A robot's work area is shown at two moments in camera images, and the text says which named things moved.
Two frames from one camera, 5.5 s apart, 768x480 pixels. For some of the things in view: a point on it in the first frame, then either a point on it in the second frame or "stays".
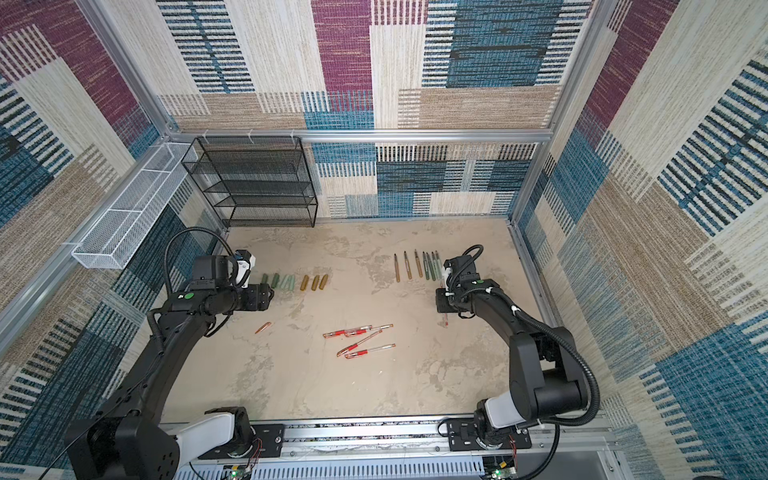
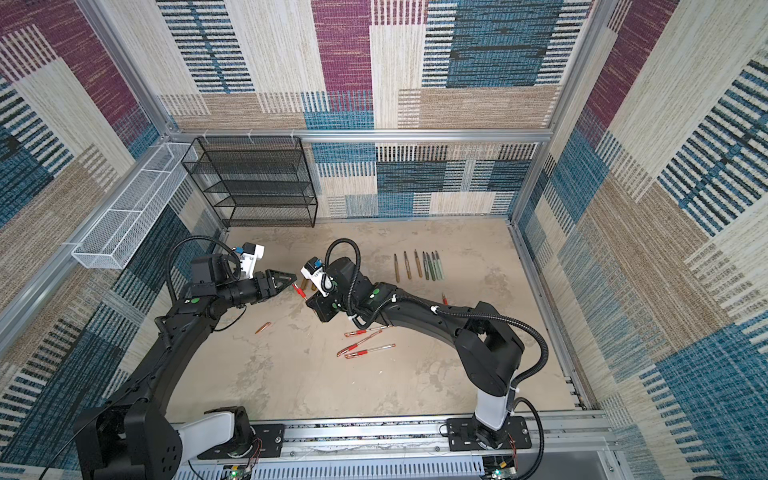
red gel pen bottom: x=367 y=351 stays
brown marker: x=409 y=272 stays
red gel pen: x=343 y=332 → x=299 y=291
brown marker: x=418 y=263 stays
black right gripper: x=442 y=302 → x=321 y=305
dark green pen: x=432 y=272 stays
